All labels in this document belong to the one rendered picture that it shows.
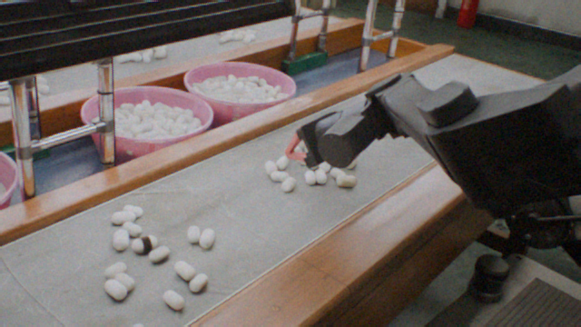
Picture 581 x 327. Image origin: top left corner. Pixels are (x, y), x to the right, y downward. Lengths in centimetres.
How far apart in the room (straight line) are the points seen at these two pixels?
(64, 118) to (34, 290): 55
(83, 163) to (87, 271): 43
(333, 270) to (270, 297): 11
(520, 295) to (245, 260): 72
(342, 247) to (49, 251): 43
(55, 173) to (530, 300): 102
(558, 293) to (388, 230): 60
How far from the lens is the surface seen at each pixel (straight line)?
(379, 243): 95
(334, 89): 150
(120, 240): 92
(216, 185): 109
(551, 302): 146
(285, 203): 105
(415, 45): 209
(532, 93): 47
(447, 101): 50
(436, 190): 113
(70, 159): 131
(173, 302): 82
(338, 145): 86
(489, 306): 139
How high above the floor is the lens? 130
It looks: 29 degrees down
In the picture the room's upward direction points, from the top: 7 degrees clockwise
